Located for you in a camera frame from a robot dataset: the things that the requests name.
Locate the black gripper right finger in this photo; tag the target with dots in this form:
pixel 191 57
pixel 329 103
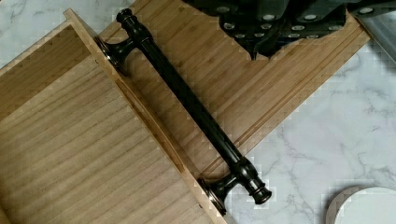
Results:
pixel 290 20

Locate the light wooden drawer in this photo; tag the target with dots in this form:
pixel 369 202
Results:
pixel 77 147

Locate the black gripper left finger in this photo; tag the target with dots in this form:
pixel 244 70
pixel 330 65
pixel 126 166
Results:
pixel 256 25

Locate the silver toaster oven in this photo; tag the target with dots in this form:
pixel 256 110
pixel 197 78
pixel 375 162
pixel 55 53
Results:
pixel 382 28

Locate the black metal drawer handle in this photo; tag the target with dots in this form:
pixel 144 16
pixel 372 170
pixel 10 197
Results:
pixel 242 171

